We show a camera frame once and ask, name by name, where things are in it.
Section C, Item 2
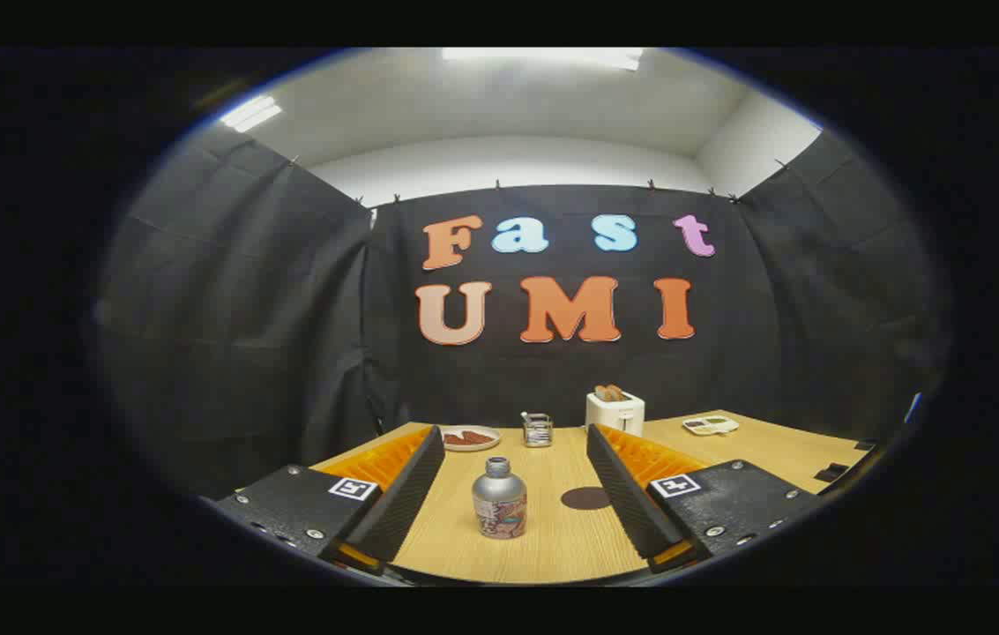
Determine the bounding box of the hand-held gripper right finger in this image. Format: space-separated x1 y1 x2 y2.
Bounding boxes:
585 423 822 574

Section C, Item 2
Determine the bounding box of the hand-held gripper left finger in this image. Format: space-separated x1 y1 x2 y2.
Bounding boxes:
215 425 447 576

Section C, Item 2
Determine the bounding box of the dark round coaster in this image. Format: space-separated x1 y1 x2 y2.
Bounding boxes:
561 487 613 512

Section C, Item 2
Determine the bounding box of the silver juice bottle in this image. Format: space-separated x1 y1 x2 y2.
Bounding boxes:
472 456 528 540

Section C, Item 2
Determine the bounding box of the white toaster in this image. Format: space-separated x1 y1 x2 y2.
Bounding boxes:
585 391 646 437

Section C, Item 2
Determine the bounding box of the white round plate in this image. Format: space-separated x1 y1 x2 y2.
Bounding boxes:
440 425 502 452

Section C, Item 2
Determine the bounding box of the wooden table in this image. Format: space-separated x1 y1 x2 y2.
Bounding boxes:
309 409 883 585

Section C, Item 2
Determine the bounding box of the white divided sauce tray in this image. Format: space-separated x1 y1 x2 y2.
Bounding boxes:
682 415 740 437

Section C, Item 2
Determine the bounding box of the black backdrop cloth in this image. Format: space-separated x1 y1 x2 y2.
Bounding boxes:
98 123 950 499

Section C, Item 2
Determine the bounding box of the short ceiling light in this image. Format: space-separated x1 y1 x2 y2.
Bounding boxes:
219 95 283 133

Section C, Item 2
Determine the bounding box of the long ceiling light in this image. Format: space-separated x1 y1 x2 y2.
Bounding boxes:
442 48 644 71

